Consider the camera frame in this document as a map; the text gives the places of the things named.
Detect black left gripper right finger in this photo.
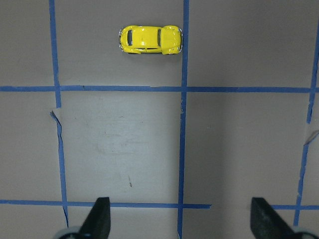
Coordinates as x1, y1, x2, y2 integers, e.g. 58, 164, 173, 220
250, 197, 296, 239

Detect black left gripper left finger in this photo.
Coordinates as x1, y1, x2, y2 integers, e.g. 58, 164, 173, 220
78, 197, 110, 239

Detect yellow toy beetle car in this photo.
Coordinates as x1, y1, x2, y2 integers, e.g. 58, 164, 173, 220
119, 25, 183, 55

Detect brown paper table cover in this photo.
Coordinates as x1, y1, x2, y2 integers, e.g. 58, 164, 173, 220
0, 0, 319, 239

